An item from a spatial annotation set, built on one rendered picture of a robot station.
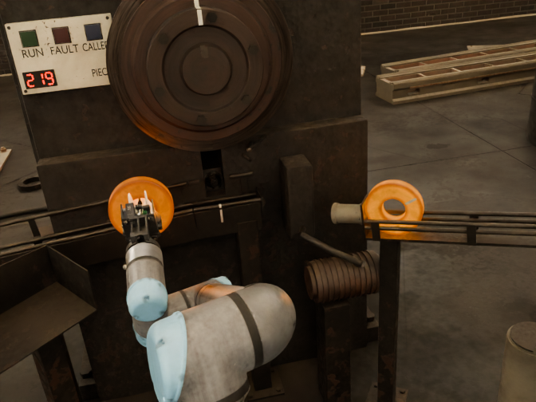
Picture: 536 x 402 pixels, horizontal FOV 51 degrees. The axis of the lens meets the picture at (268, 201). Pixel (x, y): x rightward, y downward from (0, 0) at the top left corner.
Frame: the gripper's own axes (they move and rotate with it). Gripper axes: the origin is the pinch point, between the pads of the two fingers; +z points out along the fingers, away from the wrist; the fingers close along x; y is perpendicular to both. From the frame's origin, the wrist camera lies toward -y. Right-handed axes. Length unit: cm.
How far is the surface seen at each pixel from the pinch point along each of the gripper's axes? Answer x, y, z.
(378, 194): -61, -11, -1
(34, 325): 29.5, -21.3, -13.4
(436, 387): -82, -83, -20
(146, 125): -4.1, 7.9, 20.4
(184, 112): -14.0, 14.3, 13.3
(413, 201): -69, -10, -6
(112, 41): 0.0, 28.8, 26.1
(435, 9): -399, -230, 588
